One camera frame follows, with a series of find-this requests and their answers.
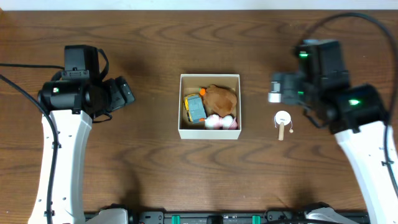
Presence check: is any brown plush capybara toy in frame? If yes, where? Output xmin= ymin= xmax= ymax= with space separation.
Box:
xmin=200 ymin=85 xmax=238 ymax=117

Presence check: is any yellow grey toy truck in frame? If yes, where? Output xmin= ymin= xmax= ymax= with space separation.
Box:
xmin=184 ymin=94 xmax=206 ymax=123

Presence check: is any pink white duck toy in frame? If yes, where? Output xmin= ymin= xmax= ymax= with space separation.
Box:
xmin=205 ymin=114 xmax=238 ymax=130

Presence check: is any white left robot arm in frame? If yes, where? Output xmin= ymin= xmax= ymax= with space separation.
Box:
xmin=29 ymin=77 xmax=134 ymax=223

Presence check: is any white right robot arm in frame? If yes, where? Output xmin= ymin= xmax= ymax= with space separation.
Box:
xmin=268 ymin=71 xmax=397 ymax=223

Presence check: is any white cardboard box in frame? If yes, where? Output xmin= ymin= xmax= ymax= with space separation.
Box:
xmin=178 ymin=74 xmax=241 ymax=140

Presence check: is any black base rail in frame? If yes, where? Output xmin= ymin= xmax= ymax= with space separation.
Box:
xmin=85 ymin=202 xmax=370 ymax=224

